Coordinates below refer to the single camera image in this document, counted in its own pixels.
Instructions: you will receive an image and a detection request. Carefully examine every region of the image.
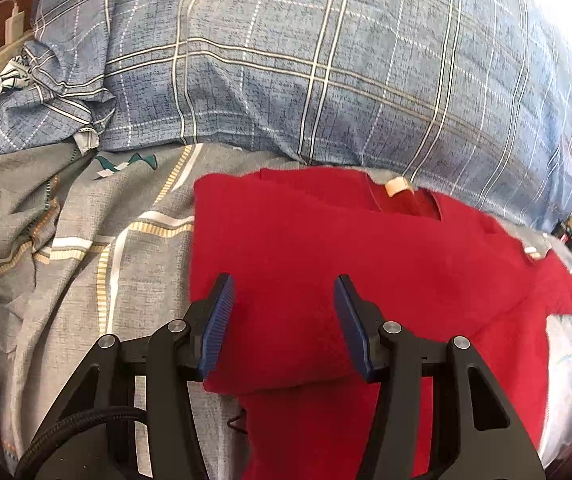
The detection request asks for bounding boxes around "red knit sweater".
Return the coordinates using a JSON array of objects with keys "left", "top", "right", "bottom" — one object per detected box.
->
[{"left": 189, "top": 167, "right": 572, "bottom": 479}]

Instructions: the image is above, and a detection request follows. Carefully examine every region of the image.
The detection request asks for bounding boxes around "blue plaid pillow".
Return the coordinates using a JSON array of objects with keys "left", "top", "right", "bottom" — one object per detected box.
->
[{"left": 0, "top": 0, "right": 572, "bottom": 231}]

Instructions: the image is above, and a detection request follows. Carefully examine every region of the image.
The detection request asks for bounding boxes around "white charger plug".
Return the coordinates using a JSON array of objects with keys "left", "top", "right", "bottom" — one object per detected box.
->
[{"left": 4, "top": 3, "right": 24, "bottom": 46}]

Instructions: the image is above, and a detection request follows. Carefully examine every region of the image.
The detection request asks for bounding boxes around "black braided cable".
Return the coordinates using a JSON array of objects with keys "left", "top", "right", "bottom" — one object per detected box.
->
[{"left": 12, "top": 405, "right": 149, "bottom": 480}]

